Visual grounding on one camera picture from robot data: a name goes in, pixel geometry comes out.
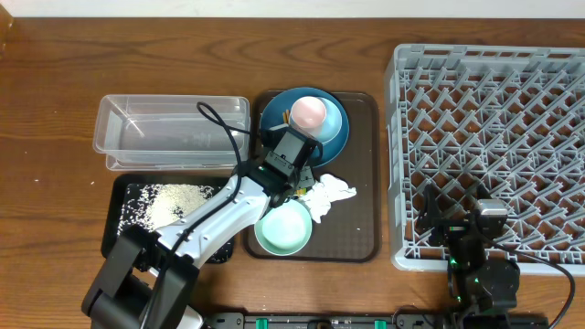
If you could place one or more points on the clear plastic bin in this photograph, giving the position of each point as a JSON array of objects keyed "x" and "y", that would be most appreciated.
[{"x": 141, "y": 132}]

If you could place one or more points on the mint green bowl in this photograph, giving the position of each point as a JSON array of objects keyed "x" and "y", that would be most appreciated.
[{"x": 284, "y": 230}]

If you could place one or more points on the light blue bowl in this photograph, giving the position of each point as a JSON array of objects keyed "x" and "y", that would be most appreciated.
[{"x": 332, "y": 124}]

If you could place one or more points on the wooden chopstick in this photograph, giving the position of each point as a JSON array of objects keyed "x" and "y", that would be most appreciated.
[{"x": 286, "y": 116}]

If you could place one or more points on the white tissue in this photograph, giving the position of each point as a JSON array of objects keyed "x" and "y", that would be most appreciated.
[{"x": 327, "y": 190}]

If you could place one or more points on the grey dishwasher rack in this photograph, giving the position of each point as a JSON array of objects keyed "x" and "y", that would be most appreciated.
[{"x": 511, "y": 118}]

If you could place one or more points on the pile of white rice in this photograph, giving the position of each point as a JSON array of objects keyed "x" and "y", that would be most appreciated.
[{"x": 152, "y": 206}]

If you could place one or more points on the black tray bin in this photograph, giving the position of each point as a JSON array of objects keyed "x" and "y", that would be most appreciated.
[{"x": 114, "y": 215}]

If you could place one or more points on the pink cup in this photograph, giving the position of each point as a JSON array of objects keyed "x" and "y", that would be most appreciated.
[{"x": 308, "y": 113}]

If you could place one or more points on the dark blue plate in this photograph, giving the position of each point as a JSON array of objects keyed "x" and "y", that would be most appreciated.
[{"x": 276, "y": 107}]

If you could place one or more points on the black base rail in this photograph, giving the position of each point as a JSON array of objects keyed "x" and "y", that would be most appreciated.
[{"x": 399, "y": 320}]

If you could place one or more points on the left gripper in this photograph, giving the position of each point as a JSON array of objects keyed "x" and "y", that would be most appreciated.
[{"x": 311, "y": 170}]

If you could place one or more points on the brown serving tray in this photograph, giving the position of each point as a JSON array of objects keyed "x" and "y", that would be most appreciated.
[{"x": 350, "y": 231}]

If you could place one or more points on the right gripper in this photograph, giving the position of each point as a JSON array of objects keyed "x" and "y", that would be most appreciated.
[{"x": 430, "y": 219}]

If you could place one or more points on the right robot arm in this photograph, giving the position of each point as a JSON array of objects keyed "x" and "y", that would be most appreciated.
[{"x": 484, "y": 289}]

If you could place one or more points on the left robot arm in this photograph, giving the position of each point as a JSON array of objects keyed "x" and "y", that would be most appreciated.
[{"x": 147, "y": 279}]

